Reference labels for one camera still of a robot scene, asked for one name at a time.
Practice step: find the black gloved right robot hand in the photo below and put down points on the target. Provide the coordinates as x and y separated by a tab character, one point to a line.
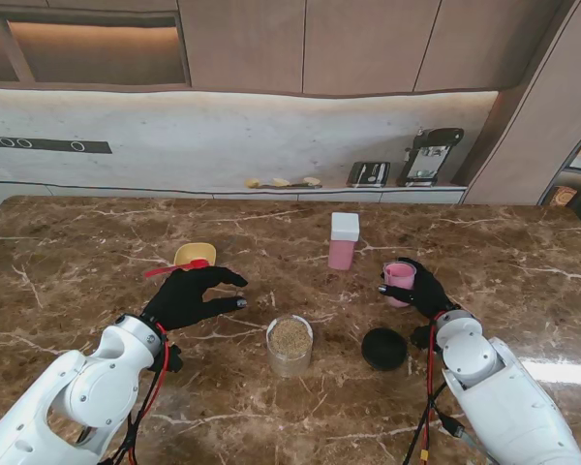
428	290

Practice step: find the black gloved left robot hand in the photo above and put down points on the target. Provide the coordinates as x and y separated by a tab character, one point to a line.
184	300

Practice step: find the pink plastic measuring cup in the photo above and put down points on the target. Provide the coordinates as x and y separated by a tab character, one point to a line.
399	276

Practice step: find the red plastic measuring spoon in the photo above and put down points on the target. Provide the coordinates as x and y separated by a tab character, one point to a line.
160	271

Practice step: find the black round jar lid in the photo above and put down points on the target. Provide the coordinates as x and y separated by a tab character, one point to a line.
384	349

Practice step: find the pink container with white lid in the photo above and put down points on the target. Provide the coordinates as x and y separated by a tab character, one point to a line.
344	227

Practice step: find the clear jar of grain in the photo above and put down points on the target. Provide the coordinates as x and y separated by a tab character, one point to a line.
289	341

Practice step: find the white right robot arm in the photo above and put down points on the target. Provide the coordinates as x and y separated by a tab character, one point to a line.
503	392

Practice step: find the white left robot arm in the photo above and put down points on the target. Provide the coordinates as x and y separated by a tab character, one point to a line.
68	392

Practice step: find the yellow plastic bowl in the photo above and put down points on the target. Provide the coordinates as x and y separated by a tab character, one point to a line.
193	252

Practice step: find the black silver toaster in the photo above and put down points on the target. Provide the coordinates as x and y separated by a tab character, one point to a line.
368	174

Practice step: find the yellow fruit piece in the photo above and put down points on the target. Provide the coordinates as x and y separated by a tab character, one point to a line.
312	181
281	182
252	183

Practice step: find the black espresso machine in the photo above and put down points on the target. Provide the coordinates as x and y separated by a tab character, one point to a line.
428	155

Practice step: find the wooden cutting board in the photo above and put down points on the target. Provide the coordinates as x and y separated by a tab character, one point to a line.
295	185

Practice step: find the round wooden ornament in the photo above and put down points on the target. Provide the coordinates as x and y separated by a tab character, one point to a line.
564	196

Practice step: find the tall wooden cabinet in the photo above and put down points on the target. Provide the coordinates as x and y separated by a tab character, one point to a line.
523	121

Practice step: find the lit open shelf niche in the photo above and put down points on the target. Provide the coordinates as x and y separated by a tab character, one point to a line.
77	48

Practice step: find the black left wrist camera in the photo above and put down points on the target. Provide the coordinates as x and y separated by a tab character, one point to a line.
174	358

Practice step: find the black wall control panel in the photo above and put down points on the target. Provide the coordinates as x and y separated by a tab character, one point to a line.
43	145

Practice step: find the wooden wall cabinets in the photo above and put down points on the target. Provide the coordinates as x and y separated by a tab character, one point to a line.
319	43

